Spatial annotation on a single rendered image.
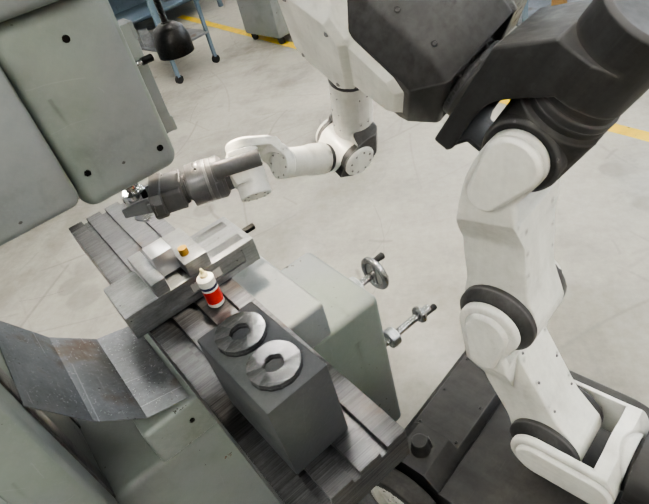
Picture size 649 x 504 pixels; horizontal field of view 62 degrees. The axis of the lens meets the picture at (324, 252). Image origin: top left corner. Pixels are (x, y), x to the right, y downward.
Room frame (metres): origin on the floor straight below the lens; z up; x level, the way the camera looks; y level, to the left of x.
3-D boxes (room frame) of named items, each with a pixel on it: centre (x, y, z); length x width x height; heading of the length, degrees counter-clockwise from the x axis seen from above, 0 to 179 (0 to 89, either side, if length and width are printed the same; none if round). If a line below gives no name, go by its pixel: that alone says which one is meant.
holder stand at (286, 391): (0.61, 0.15, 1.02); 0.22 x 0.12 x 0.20; 30
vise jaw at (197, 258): (1.07, 0.32, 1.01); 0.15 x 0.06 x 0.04; 29
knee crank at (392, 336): (1.11, -0.20, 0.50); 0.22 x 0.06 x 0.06; 119
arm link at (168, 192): (0.98, 0.24, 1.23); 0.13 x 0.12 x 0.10; 4
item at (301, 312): (0.98, 0.33, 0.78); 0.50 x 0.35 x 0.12; 119
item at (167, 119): (1.03, 0.24, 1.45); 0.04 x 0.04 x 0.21; 29
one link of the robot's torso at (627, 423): (0.54, -0.40, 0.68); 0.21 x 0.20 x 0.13; 38
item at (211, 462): (0.99, 0.31, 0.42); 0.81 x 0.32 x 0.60; 119
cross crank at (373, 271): (1.22, -0.10, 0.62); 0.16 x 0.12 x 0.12; 119
